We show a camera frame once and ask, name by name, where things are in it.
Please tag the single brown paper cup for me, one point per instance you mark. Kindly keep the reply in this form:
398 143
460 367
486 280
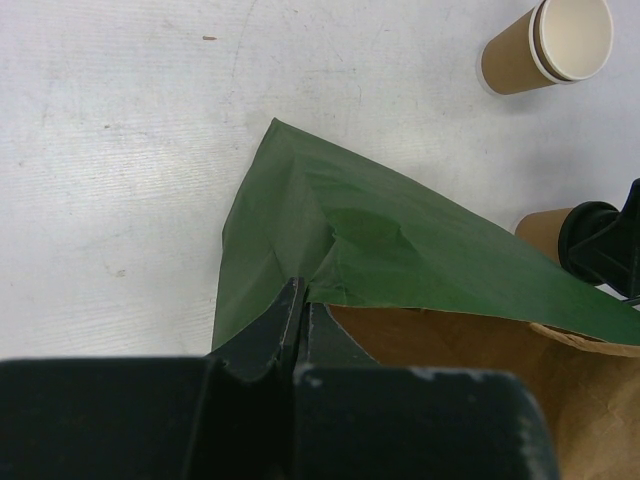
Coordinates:
541 230

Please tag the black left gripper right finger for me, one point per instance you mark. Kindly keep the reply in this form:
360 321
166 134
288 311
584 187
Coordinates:
325 343

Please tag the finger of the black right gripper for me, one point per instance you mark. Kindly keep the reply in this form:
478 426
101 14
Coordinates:
612 253

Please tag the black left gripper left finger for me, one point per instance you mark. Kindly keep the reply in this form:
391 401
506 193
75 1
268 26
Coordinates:
266 350

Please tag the black plastic cup lid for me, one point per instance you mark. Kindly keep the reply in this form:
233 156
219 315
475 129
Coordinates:
583 222

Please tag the brown paper cup stack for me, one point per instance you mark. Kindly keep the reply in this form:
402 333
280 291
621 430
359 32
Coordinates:
558 42

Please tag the green paper bag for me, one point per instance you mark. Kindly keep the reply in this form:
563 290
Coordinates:
416 279

